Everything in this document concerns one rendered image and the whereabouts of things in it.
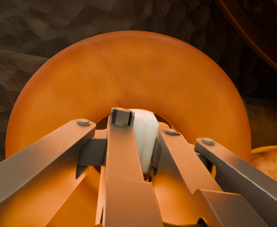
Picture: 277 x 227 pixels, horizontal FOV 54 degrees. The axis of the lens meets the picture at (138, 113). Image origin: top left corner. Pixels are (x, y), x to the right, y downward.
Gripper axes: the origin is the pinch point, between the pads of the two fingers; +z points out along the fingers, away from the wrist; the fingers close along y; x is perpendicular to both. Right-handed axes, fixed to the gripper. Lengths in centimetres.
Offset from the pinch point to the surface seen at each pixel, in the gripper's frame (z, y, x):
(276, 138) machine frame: 6.5, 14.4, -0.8
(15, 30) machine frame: 12.5, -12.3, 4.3
